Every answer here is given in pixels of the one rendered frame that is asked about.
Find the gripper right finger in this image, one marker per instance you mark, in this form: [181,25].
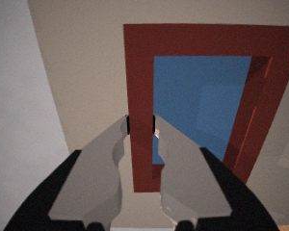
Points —
[197,186]

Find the beige board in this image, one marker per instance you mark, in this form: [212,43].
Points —
[82,49]

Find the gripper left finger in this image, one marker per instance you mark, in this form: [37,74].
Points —
[84,188]

